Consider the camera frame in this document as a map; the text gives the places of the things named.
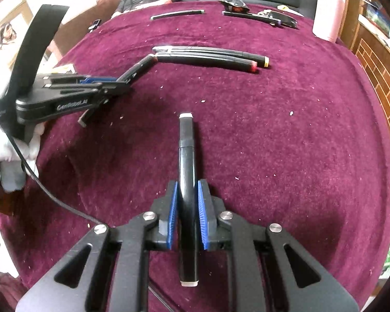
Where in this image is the black cable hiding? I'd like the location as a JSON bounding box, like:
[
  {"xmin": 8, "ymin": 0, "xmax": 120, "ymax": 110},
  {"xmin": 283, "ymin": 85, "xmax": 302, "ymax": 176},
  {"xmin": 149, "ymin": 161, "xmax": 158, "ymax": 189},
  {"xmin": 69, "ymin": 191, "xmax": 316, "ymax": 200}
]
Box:
[{"xmin": 0, "ymin": 54, "xmax": 98, "ymax": 228}]

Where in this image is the row of aligned black markers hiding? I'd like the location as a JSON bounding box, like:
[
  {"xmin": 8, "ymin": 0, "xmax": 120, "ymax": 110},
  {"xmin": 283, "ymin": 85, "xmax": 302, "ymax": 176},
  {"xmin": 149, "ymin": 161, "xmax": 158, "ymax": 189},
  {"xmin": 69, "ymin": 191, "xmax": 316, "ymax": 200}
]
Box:
[{"xmin": 153, "ymin": 46, "xmax": 270, "ymax": 69}]

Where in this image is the brown armchair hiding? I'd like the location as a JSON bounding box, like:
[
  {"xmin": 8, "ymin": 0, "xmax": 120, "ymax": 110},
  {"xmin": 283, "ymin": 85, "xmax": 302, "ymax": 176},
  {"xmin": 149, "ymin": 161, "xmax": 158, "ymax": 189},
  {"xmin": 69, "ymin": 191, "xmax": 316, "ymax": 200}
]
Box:
[{"xmin": 49, "ymin": 0, "xmax": 124, "ymax": 62}]

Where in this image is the black red crumpled packet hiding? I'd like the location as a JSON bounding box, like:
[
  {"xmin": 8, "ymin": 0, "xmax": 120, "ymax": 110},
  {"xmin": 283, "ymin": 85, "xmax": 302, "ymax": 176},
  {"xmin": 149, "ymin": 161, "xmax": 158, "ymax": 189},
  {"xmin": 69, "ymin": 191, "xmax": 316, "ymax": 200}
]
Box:
[{"xmin": 221, "ymin": 0, "xmax": 249, "ymax": 13}]

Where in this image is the pink bottle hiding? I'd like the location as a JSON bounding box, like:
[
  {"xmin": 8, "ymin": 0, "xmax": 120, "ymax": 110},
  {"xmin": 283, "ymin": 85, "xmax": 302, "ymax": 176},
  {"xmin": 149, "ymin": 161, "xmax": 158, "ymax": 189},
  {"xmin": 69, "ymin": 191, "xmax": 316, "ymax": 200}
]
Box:
[{"xmin": 312, "ymin": 0, "xmax": 350, "ymax": 44}]

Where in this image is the red-capped black marker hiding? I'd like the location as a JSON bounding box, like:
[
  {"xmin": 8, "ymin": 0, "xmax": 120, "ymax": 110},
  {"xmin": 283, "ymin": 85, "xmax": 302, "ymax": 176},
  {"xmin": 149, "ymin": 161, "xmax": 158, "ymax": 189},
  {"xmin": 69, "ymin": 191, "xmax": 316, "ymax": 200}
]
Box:
[{"xmin": 156, "ymin": 54, "xmax": 260, "ymax": 73}]

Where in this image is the purple-tipped black marker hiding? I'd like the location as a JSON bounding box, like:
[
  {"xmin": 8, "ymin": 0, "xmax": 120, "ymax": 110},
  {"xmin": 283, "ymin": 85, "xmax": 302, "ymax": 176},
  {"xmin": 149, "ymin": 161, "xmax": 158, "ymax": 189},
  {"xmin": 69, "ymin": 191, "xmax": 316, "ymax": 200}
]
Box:
[{"xmin": 223, "ymin": 11, "xmax": 283, "ymax": 27}]

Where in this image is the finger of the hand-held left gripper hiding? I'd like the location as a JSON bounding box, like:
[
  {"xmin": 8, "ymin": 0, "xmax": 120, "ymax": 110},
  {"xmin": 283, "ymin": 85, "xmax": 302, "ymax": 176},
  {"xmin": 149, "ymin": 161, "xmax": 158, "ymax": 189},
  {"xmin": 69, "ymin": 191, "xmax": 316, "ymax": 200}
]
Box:
[
  {"xmin": 42, "ymin": 74, "xmax": 135, "ymax": 85},
  {"xmin": 44, "ymin": 83, "xmax": 132, "ymax": 100}
]

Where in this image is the white-capped black marker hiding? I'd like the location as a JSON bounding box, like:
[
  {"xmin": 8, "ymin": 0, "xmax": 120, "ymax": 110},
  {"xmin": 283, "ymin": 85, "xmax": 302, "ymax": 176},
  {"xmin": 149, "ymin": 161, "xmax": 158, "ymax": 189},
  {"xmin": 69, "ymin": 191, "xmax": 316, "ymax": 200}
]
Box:
[{"xmin": 178, "ymin": 112, "xmax": 200, "ymax": 287}]

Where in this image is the black cosmetic tube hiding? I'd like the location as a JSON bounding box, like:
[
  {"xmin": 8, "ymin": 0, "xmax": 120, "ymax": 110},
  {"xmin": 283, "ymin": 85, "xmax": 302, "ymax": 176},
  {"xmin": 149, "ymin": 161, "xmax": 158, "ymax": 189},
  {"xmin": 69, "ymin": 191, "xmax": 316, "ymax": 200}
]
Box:
[{"xmin": 269, "ymin": 10, "xmax": 300, "ymax": 29}]

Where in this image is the person's left hand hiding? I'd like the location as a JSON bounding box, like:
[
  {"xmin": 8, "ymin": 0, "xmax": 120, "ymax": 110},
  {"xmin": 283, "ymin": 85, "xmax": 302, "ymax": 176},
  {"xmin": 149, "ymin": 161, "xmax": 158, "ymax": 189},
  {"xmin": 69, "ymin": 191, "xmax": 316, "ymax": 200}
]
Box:
[{"xmin": 0, "ymin": 117, "xmax": 43, "ymax": 192}]

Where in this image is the slim black marker pen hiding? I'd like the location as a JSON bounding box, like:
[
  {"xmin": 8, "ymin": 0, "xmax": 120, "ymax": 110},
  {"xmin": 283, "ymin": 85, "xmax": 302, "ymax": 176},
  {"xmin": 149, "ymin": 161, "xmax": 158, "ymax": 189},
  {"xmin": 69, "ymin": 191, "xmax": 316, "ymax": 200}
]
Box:
[{"xmin": 150, "ymin": 9, "xmax": 205, "ymax": 21}]

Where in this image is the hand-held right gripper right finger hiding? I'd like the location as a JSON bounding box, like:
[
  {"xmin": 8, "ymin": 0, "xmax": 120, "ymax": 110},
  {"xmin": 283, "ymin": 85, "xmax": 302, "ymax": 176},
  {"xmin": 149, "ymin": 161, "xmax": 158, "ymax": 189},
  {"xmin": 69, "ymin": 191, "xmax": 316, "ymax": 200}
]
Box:
[{"xmin": 198, "ymin": 180, "xmax": 360, "ymax": 312}]

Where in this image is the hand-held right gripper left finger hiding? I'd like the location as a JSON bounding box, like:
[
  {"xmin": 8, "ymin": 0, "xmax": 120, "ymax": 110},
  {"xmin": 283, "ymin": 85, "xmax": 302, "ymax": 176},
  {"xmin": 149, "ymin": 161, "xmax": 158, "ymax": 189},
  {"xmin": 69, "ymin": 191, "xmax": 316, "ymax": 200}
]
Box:
[{"xmin": 16, "ymin": 180, "xmax": 183, "ymax": 312}]

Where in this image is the white tray gold rim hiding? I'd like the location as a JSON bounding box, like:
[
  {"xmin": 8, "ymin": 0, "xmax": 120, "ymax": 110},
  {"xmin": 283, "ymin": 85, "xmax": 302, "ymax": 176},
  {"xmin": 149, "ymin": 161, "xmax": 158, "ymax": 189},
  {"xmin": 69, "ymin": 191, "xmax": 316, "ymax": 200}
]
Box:
[{"xmin": 41, "ymin": 64, "xmax": 76, "ymax": 76}]

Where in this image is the wooden cabinet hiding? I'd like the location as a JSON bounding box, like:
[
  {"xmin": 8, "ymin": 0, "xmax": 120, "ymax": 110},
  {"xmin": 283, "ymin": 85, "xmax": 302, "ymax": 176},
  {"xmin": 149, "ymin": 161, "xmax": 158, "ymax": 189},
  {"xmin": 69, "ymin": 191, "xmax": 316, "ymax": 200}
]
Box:
[{"xmin": 336, "ymin": 0, "xmax": 390, "ymax": 209}]

